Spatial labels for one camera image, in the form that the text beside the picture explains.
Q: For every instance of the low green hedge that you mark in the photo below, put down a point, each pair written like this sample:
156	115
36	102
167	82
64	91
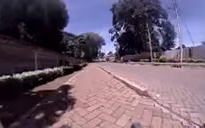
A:
26	78

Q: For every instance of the grass verge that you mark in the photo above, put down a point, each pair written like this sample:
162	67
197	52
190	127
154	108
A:
190	61

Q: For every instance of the red brick road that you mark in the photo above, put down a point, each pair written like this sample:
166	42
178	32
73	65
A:
180	86

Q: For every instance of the concrete kerb between path and road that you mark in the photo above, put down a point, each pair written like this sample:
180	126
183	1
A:
130	85

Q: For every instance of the long dark boundary wall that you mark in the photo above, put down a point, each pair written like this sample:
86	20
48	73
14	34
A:
13	56

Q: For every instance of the robot's own part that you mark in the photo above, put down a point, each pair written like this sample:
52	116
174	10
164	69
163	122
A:
136	125

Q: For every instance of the red brick path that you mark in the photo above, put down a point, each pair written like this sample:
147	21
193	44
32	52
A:
106	100

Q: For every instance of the row of trees behind dark wall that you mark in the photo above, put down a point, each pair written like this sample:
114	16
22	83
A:
33	23

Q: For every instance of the large dark tree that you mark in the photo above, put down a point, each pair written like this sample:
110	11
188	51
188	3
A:
136	26

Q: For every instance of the pale boundary wall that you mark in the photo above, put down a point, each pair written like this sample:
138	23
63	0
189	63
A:
200	52

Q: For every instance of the utility pole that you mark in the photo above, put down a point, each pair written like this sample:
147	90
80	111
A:
179	36

